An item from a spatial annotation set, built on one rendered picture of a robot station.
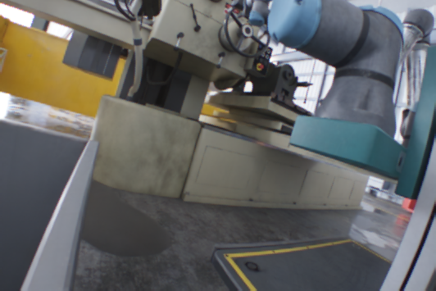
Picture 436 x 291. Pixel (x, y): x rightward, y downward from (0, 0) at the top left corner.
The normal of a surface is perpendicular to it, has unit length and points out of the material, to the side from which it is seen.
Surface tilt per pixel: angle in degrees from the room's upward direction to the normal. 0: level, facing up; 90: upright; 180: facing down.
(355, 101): 72
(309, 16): 120
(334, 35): 128
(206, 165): 90
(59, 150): 90
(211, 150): 90
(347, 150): 90
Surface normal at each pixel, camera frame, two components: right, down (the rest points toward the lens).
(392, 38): 0.13, 0.05
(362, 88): -0.36, -0.42
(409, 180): -0.85, -0.25
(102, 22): 0.46, 0.15
